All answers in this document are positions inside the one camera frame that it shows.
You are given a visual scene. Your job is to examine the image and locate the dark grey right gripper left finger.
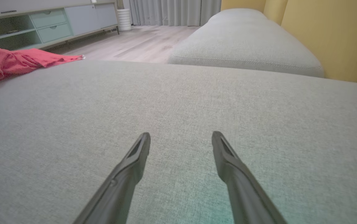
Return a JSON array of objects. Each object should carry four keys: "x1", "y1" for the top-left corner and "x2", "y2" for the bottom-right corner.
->
[{"x1": 72, "y1": 132, "x2": 151, "y2": 224}]

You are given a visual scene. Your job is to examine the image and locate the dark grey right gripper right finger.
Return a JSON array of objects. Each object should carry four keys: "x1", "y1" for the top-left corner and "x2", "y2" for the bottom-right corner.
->
[{"x1": 211, "y1": 131, "x2": 288, "y2": 224}]

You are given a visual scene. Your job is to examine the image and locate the red shorts with white trim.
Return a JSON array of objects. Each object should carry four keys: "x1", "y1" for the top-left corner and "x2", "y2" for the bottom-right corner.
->
[{"x1": 0, "y1": 41, "x2": 85, "y2": 87}]

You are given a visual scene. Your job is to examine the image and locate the large grey sofa seat cushion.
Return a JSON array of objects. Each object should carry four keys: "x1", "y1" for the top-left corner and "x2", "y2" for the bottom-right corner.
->
[{"x1": 0, "y1": 60, "x2": 357, "y2": 224}]

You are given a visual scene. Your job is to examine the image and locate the narrow grey sofa seat cushion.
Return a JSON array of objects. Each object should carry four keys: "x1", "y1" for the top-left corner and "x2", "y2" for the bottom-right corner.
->
[{"x1": 167, "y1": 8, "x2": 325, "y2": 78}]

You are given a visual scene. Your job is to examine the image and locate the white ribbed plant pot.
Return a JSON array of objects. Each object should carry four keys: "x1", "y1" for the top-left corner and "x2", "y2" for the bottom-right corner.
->
[{"x1": 117, "y1": 8, "x2": 132, "y2": 31}]

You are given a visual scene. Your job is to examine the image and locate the grey and green TV cabinet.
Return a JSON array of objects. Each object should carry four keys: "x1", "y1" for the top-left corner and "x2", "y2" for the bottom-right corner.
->
[{"x1": 0, "y1": 0, "x2": 120, "y2": 52}]

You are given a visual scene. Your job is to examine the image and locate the yellow sofa backrest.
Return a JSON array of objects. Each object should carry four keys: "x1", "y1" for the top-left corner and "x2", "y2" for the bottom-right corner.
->
[{"x1": 220, "y1": 0, "x2": 357, "y2": 86}]

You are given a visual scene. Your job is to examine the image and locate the grey pleated curtain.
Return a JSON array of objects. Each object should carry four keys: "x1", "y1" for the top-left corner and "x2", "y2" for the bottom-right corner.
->
[{"x1": 123, "y1": 0, "x2": 222, "y2": 27}]

